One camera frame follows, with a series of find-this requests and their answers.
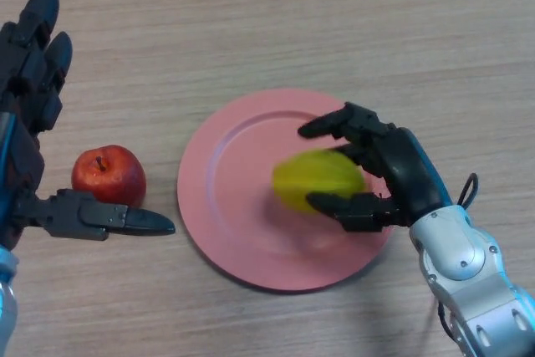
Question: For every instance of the red apple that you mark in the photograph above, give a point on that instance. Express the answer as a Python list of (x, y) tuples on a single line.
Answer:
[(108, 177)]

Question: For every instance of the pink round plate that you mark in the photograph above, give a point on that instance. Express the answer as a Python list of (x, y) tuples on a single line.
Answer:
[(234, 206)]

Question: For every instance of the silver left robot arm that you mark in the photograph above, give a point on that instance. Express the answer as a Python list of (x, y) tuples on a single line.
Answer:
[(7, 307)]

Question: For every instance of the yellow starfruit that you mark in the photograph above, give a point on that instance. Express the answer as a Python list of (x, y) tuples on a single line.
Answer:
[(313, 177)]

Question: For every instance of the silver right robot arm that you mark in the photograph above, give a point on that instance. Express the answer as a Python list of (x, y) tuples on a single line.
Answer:
[(472, 273)]

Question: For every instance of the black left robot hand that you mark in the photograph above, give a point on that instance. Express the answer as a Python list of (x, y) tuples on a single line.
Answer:
[(21, 152)]

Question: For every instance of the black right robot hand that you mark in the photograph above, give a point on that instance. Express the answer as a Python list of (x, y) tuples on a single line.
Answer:
[(409, 169)]

